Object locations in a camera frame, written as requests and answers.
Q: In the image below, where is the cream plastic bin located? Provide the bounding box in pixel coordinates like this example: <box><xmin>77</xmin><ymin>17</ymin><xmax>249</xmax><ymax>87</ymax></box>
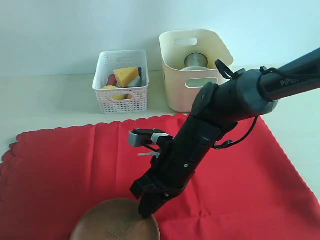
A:
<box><xmin>159</xmin><ymin>29</ymin><xmax>234</xmax><ymax>113</ymax></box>

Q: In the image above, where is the stainless steel cup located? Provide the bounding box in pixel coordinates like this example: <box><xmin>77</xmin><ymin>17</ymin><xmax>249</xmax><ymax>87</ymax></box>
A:
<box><xmin>184</xmin><ymin>52</ymin><xmax>208</xmax><ymax>68</ymax></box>

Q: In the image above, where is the red sausage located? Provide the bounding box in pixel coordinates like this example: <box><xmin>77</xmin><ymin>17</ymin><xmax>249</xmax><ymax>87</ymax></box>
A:
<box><xmin>107</xmin><ymin>74</ymin><xmax>118</xmax><ymax>87</ymax></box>

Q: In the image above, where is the brown wooden plate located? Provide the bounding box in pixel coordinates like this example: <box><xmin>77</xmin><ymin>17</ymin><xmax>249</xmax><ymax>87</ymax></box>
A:
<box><xmin>70</xmin><ymin>198</ymin><xmax>161</xmax><ymax>240</ymax></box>

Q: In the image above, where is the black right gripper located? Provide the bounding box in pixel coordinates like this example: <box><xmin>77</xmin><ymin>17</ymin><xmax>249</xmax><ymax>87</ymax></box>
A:
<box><xmin>130</xmin><ymin>117</ymin><xmax>237</xmax><ymax>218</ymax></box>

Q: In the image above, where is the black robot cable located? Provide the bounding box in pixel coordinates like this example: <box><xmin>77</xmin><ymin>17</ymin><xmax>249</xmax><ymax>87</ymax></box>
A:
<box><xmin>212</xmin><ymin>116</ymin><xmax>260</xmax><ymax>150</ymax></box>

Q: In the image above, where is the white perforated plastic basket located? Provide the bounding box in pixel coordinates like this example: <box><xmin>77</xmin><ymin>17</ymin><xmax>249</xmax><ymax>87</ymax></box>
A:
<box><xmin>92</xmin><ymin>50</ymin><xmax>149</xmax><ymax>114</ymax></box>

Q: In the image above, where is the pale green ceramic bowl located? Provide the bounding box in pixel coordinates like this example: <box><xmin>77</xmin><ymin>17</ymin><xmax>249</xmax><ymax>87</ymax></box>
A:
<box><xmin>181</xmin><ymin>66</ymin><xmax>210</xmax><ymax>72</ymax></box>

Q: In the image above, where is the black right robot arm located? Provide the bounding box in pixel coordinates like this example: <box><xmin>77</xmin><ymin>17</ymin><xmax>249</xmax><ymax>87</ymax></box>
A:
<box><xmin>128</xmin><ymin>50</ymin><xmax>320</xmax><ymax>218</ymax></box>

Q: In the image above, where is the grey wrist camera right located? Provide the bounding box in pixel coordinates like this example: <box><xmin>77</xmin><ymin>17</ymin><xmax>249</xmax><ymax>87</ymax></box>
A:
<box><xmin>128</xmin><ymin>128</ymin><xmax>174</xmax><ymax>147</ymax></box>

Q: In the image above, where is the yellow lemon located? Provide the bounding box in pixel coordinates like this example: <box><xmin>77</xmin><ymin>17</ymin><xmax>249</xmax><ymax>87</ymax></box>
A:
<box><xmin>102</xmin><ymin>85</ymin><xmax>119</xmax><ymax>90</ymax></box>

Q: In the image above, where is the red scalloped table cloth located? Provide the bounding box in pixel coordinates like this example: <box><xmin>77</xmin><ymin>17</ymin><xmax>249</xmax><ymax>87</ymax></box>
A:
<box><xmin>0</xmin><ymin>114</ymin><xmax>320</xmax><ymax>240</ymax></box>

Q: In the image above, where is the brown egg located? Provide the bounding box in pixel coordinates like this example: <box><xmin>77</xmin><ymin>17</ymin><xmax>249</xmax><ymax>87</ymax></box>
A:
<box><xmin>112</xmin><ymin>94</ymin><xmax>133</xmax><ymax>101</ymax></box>

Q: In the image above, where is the milk carton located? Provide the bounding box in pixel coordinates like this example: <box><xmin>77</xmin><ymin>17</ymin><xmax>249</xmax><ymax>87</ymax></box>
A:
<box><xmin>125</xmin><ymin>68</ymin><xmax>141</xmax><ymax>88</ymax></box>

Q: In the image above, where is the yellow cheese wedge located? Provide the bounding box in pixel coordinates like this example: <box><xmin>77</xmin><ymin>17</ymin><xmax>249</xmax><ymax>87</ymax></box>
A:
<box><xmin>113</xmin><ymin>66</ymin><xmax>139</xmax><ymax>88</ymax></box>

